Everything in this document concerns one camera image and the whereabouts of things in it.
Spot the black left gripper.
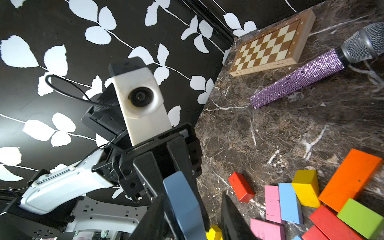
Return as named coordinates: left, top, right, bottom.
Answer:
left=93, top=123, right=210, bottom=240

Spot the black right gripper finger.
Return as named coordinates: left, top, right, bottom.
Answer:
left=221, top=192, right=257, bottom=240

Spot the light blue angled block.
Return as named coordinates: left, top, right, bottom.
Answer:
left=279, top=183, right=304, bottom=225

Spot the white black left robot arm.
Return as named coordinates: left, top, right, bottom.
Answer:
left=1, top=123, right=210, bottom=240

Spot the yellow cube lower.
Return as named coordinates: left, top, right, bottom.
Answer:
left=206, top=225, right=223, bottom=240

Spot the pink block lower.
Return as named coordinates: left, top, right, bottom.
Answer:
left=250, top=219, right=286, bottom=240

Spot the pink block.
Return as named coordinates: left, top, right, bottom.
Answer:
left=265, top=186, right=285, bottom=224
left=250, top=219, right=286, bottom=240

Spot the red block left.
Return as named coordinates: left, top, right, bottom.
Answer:
left=229, top=172, right=255, bottom=203

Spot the red block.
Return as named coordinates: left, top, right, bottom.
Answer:
left=310, top=206, right=363, bottom=240
left=229, top=172, right=255, bottom=203
left=302, top=225, right=329, bottom=240

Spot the pink block upper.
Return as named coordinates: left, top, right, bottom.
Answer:
left=265, top=186, right=285, bottom=224

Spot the yellow block upper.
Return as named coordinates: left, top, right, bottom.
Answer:
left=292, top=170, right=321, bottom=209

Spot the lime green cube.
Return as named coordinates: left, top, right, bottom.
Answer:
left=337, top=199, right=384, bottom=240

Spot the tall orange block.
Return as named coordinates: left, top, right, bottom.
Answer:
left=319, top=149, right=383, bottom=212

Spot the wooden chessboard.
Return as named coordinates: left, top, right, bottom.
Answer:
left=229, top=9, right=316, bottom=77

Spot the purple glitter microphone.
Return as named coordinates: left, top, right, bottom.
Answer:
left=250, top=22, right=384, bottom=109

